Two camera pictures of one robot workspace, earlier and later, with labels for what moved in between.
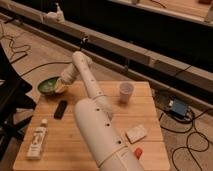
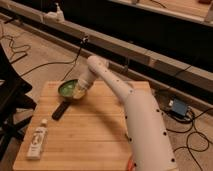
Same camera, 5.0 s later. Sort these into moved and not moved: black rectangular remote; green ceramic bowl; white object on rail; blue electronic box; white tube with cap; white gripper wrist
Moved: green ceramic bowl; white gripper wrist
Not moved: black rectangular remote; white tube with cap; white object on rail; blue electronic box
